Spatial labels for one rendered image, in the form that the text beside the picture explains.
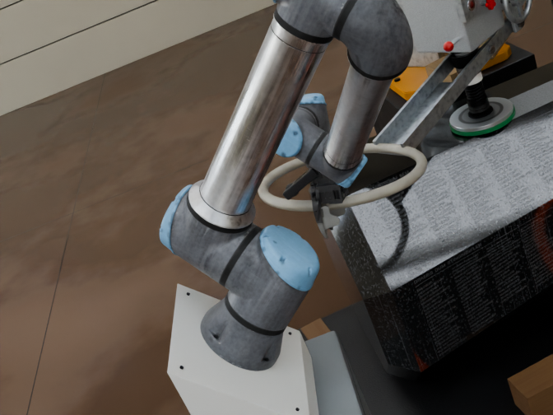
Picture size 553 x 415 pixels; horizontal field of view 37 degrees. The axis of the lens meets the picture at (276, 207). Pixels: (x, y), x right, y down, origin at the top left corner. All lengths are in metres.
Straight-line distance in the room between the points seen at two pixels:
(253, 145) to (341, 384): 0.66
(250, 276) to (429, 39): 1.24
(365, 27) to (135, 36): 7.45
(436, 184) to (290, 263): 1.12
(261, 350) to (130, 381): 2.13
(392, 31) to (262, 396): 0.80
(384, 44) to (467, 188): 1.35
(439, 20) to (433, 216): 0.62
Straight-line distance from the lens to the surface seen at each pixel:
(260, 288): 1.71
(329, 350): 2.07
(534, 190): 2.75
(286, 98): 1.52
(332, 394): 1.95
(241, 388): 1.74
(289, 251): 1.71
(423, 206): 2.68
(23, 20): 8.88
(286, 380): 1.84
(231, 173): 1.62
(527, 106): 2.89
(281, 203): 2.21
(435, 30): 2.66
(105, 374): 4.02
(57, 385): 4.15
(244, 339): 1.77
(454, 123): 2.84
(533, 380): 2.87
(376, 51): 1.43
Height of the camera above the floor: 2.10
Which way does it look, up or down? 27 degrees down
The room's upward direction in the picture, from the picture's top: 23 degrees counter-clockwise
